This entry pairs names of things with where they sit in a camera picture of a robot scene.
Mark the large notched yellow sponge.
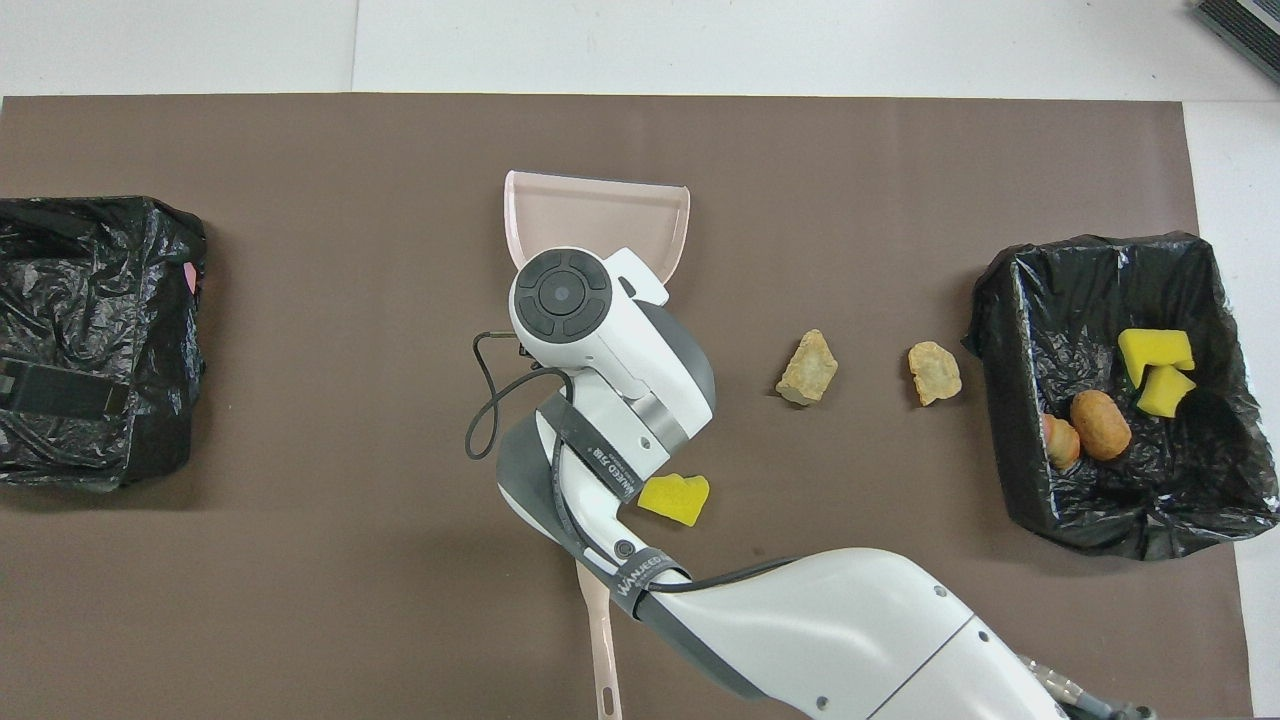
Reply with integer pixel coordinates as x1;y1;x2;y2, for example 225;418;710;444
1117;328;1196;389

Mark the beige plastic dustpan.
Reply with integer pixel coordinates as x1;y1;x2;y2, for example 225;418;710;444
503;170;691;291

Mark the yellow sponge chunk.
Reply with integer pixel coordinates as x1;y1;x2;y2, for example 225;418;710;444
637;473;711;528

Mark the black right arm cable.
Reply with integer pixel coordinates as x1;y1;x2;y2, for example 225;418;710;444
465;330;801;641

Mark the crusty beige bread piece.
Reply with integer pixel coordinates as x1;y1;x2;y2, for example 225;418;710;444
1040;412;1082;472

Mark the beige bread slab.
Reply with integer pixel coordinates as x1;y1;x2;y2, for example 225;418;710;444
775;329;840;406

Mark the open bin with black bag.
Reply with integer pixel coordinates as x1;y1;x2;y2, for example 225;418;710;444
962;232;1280;561

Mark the beige brush with black bristles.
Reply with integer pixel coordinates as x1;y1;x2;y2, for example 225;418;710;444
575;560;623;720

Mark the brown fried croquette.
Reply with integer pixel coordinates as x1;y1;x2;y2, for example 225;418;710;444
1069;389;1133;462

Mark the dark ribbed panel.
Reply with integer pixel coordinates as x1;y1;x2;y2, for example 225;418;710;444
1190;0;1280;86

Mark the brown table mat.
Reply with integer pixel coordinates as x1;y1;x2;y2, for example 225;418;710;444
0;93;1256;720

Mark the small yellow sponge wedge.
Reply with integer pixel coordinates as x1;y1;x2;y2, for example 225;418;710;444
1136;365;1197;419

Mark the black bag wrapped bin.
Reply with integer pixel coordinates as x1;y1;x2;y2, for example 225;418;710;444
0;195;208;493

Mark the rounded beige bread piece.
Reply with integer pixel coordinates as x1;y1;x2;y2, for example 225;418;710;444
907;341;963;407

